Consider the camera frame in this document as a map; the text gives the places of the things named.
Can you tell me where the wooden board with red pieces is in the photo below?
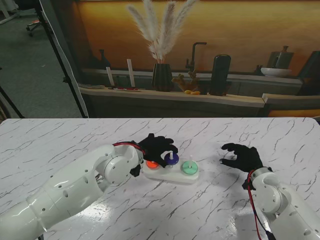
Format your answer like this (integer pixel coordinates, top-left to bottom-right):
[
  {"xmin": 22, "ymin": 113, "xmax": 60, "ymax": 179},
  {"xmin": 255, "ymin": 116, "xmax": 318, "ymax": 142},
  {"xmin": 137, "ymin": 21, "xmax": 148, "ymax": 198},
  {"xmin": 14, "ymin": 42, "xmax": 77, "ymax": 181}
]
[{"xmin": 107, "ymin": 86, "xmax": 142, "ymax": 93}]

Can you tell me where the brown plush toy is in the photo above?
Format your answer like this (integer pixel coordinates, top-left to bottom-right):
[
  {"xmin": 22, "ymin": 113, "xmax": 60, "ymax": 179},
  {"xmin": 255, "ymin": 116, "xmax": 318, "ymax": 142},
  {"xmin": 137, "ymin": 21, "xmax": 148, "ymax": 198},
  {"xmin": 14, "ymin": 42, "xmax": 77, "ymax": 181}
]
[{"xmin": 171, "ymin": 70, "xmax": 201, "ymax": 92}]

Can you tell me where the medium blue ring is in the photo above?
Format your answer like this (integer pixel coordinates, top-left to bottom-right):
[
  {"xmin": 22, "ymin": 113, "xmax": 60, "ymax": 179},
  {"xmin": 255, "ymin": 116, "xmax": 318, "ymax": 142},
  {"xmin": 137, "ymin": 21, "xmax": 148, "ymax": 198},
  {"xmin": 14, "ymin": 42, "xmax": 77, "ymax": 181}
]
[{"xmin": 163, "ymin": 152, "xmax": 180, "ymax": 166}]

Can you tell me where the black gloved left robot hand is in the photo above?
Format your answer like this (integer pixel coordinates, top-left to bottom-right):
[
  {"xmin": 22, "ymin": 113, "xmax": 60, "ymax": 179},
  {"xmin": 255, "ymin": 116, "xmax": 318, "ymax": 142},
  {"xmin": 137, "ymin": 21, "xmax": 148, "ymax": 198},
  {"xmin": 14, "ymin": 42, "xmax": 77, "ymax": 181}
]
[{"xmin": 137, "ymin": 133, "xmax": 179, "ymax": 169}]

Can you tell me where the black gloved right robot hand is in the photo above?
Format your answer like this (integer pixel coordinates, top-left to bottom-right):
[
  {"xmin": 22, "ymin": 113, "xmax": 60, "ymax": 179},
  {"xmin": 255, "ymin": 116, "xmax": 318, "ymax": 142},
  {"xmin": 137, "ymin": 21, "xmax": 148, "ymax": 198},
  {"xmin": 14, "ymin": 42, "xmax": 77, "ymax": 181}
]
[{"xmin": 219, "ymin": 142, "xmax": 265, "ymax": 173}]

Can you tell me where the black kitchen faucet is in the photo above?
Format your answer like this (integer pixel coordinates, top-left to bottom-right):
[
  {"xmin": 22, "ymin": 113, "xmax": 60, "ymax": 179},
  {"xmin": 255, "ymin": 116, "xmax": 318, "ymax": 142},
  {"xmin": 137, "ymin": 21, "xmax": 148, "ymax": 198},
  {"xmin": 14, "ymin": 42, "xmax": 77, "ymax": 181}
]
[{"xmin": 185, "ymin": 41, "xmax": 208, "ymax": 73}]

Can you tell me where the white three-rod Hanoi tower base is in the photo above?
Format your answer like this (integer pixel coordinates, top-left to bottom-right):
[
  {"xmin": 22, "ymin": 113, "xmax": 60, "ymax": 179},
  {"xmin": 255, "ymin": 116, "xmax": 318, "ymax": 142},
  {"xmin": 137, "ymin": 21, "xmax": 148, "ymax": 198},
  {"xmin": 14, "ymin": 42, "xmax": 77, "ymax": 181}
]
[{"xmin": 142, "ymin": 154, "xmax": 201, "ymax": 185}]

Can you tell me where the tall white candle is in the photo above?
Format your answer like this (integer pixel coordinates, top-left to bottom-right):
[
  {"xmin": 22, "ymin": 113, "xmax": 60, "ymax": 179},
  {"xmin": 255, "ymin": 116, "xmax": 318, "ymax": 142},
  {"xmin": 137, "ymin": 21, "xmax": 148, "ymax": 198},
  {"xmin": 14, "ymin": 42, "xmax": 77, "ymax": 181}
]
[{"xmin": 126, "ymin": 58, "xmax": 136, "ymax": 88}]

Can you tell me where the black tripod stand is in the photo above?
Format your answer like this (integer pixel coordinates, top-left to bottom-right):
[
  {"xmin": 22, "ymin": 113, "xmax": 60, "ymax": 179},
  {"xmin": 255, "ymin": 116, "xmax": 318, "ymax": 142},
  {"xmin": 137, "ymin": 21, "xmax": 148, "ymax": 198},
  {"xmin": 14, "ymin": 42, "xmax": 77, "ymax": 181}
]
[
  {"xmin": 32, "ymin": 0, "xmax": 88, "ymax": 118},
  {"xmin": 0, "ymin": 86, "xmax": 26, "ymax": 119}
]

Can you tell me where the black ribbed vase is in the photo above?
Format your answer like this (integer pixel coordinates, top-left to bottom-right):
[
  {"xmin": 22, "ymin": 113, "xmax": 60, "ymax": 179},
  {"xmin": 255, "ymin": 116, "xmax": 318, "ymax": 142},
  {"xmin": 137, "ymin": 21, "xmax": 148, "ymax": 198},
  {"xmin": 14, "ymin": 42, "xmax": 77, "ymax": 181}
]
[{"xmin": 151, "ymin": 63, "xmax": 174, "ymax": 93}]

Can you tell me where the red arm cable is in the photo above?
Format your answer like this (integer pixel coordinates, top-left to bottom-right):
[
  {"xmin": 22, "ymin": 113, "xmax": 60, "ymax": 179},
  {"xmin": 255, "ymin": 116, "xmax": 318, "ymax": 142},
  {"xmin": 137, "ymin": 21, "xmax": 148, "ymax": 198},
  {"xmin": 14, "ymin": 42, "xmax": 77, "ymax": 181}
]
[
  {"xmin": 246, "ymin": 170, "xmax": 276, "ymax": 240},
  {"xmin": 112, "ymin": 141, "xmax": 146, "ymax": 156}
]

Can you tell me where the dark teal box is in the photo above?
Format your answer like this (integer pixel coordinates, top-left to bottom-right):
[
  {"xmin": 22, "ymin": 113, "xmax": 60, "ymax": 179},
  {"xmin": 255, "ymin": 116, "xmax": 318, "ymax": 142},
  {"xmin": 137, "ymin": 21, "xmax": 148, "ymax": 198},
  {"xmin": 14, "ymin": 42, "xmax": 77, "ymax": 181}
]
[{"xmin": 297, "ymin": 51, "xmax": 320, "ymax": 96}]

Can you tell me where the large green ring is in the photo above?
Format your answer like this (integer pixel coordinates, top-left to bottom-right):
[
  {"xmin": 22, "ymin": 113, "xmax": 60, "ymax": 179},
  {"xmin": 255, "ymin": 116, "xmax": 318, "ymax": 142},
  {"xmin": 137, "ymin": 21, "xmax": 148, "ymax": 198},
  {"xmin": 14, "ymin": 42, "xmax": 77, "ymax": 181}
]
[{"xmin": 181, "ymin": 161, "xmax": 200, "ymax": 175}]

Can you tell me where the white-edged kitchen backdrop panel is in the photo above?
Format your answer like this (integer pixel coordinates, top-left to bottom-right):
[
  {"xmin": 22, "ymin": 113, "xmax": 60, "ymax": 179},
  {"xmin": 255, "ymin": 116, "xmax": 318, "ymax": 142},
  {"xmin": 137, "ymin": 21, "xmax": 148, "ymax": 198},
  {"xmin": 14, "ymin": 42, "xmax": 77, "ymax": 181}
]
[{"xmin": 39, "ymin": 0, "xmax": 320, "ymax": 118}]

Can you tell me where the office chair with orange seat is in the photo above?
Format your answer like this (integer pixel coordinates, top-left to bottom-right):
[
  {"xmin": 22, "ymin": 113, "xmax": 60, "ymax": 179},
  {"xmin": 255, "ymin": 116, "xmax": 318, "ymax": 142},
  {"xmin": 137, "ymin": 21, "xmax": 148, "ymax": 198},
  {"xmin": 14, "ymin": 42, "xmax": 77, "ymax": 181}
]
[{"xmin": 24, "ymin": 17, "xmax": 43, "ymax": 37}]

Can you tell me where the red left arm cable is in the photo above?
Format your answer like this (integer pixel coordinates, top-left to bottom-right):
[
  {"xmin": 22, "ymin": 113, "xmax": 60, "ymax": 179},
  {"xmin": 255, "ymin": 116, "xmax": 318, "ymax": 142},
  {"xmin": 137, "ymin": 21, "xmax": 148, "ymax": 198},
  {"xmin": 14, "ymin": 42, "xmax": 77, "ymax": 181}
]
[{"xmin": 112, "ymin": 141, "xmax": 146, "ymax": 156}]

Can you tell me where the tall black cylinder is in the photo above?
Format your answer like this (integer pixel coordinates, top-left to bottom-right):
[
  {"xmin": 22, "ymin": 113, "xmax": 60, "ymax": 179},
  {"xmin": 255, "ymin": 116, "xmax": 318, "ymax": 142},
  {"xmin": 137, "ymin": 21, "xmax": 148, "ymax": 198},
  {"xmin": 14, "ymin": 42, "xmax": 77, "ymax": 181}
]
[{"xmin": 209, "ymin": 54, "xmax": 232, "ymax": 97}]

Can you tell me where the white pampas grass bunch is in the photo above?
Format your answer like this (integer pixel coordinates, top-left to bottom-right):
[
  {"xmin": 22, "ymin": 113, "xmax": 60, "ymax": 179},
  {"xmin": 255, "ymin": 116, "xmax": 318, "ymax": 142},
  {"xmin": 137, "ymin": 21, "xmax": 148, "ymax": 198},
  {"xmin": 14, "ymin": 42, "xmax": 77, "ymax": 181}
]
[{"xmin": 126, "ymin": 0, "xmax": 200, "ymax": 63}]

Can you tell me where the short white candle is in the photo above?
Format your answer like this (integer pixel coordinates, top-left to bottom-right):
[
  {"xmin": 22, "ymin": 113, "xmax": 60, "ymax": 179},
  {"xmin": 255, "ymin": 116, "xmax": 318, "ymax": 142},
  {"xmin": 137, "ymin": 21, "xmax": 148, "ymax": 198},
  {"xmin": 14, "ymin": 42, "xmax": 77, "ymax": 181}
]
[{"xmin": 105, "ymin": 66, "xmax": 115, "ymax": 87}]

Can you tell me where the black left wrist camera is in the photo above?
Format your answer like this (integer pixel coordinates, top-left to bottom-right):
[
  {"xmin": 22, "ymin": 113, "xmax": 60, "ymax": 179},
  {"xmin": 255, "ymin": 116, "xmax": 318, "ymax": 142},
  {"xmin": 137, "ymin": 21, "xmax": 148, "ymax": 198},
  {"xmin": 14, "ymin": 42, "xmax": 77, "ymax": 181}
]
[{"xmin": 130, "ymin": 164, "xmax": 142, "ymax": 178}]

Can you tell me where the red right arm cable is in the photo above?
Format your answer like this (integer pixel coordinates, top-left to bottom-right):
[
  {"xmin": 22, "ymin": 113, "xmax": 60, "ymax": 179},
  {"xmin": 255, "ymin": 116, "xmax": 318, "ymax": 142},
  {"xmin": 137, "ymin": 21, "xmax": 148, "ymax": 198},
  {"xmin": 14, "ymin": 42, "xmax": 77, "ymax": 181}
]
[{"xmin": 246, "ymin": 170, "xmax": 276, "ymax": 240}]

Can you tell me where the white bowl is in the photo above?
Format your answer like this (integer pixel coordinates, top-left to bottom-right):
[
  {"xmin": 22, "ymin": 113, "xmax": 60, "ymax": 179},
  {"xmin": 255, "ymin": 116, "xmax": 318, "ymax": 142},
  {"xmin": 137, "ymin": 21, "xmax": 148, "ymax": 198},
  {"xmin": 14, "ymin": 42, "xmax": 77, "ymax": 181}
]
[{"xmin": 260, "ymin": 67, "xmax": 293, "ymax": 78}]

